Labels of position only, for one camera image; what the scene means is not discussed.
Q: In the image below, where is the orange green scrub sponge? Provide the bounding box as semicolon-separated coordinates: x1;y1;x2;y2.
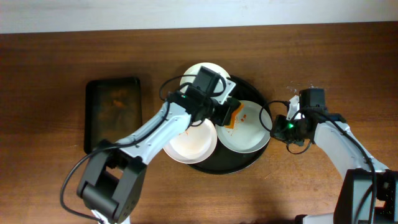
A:
223;98;244;129

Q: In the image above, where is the white plate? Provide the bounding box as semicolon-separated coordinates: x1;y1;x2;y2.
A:
180;62;230;85
215;100;272;153
164;119;217;164

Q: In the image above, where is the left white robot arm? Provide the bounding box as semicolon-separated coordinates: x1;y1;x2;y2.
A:
76;83;239;223

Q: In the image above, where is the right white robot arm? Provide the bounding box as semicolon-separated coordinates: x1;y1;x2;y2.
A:
270;88;397;224

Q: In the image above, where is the round black tray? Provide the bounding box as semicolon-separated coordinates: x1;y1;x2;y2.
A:
188;76;268;175

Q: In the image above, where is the rectangular black tray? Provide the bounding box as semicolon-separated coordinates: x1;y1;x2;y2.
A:
83;77;142;154

